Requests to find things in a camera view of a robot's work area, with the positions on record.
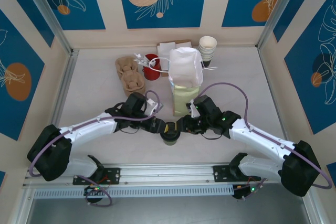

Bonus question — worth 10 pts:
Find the white paper napkin stack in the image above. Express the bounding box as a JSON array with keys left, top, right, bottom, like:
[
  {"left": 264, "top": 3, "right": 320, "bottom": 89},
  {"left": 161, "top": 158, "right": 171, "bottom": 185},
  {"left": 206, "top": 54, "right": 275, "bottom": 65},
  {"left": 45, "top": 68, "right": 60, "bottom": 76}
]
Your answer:
[{"left": 157, "top": 41, "right": 176, "bottom": 59}]

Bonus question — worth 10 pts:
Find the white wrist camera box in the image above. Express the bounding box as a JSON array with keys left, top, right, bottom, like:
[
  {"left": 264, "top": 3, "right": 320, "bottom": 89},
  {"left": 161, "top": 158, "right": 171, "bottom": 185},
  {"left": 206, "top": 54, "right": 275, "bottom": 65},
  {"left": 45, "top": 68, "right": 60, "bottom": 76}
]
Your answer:
[
  {"left": 186, "top": 99, "right": 201, "bottom": 119},
  {"left": 145, "top": 99, "right": 164, "bottom": 116}
]

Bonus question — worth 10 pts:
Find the brown cardboard napkin box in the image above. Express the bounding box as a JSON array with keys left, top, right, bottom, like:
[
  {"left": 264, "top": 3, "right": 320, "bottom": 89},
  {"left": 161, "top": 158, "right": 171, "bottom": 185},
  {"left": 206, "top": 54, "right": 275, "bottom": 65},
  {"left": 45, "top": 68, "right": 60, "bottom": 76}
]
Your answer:
[{"left": 156, "top": 39, "right": 192, "bottom": 59}]

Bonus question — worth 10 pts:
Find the aluminium frame post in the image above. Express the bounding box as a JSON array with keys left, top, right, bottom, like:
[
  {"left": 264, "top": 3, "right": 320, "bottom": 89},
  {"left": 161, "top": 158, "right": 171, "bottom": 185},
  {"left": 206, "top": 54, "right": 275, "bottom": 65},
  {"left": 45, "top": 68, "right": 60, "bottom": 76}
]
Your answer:
[
  {"left": 256, "top": 0, "right": 301, "bottom": 50},
  {"left": 18, "top": 0, "right": 74, "bottom": 55}
]

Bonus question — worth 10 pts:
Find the red cylindrical holder cup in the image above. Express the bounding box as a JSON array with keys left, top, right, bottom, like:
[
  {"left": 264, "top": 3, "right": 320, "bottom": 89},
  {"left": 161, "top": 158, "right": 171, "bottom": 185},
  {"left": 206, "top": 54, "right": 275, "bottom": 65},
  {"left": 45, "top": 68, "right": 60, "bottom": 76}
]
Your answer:
[{"left": 142, "top": 54, "right": 161, "bottom": 81}]

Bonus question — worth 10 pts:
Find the pale green paper bag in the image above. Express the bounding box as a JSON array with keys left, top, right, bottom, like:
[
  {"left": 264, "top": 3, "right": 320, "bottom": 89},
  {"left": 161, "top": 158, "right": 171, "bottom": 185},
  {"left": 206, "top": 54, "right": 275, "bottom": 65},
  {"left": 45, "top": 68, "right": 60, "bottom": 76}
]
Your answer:
[{"left": 148, "top": 47, "right": 218, "bottom": 116}]

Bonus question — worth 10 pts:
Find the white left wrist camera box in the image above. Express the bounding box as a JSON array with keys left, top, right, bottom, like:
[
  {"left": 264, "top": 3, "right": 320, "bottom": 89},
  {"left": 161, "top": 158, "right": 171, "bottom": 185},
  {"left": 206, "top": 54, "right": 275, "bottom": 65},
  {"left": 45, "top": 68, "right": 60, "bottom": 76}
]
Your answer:
[{"left": 145, "top": 99, "right": 164, "bottom": 116}]

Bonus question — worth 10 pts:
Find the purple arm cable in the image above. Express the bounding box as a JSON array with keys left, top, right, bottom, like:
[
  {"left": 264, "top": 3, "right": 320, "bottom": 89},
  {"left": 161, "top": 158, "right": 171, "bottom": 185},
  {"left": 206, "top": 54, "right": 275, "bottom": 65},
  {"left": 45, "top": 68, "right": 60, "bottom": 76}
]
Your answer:
[
  {"left": 193, "top": 82, "right": 333, "bottom": 201},
  {"left": 28, "top": 90, "right": 161, "bottom": 208}
]

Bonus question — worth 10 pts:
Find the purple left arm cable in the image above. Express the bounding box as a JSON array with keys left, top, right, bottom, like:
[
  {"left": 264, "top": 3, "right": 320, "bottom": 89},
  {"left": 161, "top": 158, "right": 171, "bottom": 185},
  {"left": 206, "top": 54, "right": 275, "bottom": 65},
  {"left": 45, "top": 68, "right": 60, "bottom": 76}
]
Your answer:
[{"left": 28, "top": 90, "right": 161, "bottom": 208}]

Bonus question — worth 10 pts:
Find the grey slotted cable duct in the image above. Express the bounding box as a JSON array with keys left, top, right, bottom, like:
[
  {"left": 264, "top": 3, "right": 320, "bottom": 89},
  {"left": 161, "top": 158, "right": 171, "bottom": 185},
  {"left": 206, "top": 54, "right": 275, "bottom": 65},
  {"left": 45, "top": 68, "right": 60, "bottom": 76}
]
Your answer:
[{"left": 33, "top": 185, "right": 234, "bottom": 199}]

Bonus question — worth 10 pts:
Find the stack of paper cups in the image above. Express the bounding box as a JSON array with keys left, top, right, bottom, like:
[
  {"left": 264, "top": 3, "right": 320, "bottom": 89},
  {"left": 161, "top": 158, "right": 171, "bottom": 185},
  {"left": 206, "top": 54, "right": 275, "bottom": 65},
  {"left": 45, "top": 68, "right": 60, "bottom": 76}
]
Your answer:
[{"left": 198, "top": 36, "right": 218, "bottom": 68}]

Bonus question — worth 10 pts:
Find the white sachet bundle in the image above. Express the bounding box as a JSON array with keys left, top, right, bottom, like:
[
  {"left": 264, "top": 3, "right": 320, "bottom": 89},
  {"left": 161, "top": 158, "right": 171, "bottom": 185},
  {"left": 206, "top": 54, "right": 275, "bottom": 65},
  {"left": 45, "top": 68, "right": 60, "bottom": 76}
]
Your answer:
[{"left": 133, "top": 52, "right": 158, "bottom": 68}]

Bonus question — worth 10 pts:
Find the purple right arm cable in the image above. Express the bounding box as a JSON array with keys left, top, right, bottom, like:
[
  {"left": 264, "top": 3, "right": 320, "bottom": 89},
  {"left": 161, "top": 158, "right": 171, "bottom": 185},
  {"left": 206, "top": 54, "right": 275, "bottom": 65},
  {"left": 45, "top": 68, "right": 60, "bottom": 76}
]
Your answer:
[{"left": 193, "top": 82, "right": 333, "bottom": 201}]

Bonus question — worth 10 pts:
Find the black plastic cup lid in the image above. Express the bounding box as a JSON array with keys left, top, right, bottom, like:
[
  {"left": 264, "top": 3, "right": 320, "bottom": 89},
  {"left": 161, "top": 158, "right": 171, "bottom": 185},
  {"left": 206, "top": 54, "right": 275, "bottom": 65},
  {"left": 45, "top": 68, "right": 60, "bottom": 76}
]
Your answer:
[{"left": 160, "top": 122, "right": 182, "bottom": 140}]

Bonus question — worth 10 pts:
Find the brown pulp cup carrier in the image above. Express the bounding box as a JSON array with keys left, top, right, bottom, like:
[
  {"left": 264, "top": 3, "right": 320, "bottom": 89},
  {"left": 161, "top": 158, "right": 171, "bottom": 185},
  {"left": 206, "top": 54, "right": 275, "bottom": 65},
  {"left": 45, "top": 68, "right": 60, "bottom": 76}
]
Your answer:
[{"left": 114, "top": 56, "right": 145, "bottom": 95}]

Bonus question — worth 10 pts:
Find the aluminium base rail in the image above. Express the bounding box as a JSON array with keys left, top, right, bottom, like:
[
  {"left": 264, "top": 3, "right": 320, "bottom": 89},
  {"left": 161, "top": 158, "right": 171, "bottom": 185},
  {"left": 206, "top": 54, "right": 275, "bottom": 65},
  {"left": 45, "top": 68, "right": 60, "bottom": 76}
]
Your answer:
[{"left": 22, "top": 162, "right": 313, "bottom": 189}]

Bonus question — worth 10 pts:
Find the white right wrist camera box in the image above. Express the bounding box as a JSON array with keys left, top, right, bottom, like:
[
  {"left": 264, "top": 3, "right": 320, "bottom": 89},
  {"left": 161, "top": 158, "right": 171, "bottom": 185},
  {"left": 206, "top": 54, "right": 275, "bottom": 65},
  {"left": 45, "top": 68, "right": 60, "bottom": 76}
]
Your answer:
[{"left": 186, "top": 99, "right": 201, "bottom": 119}]

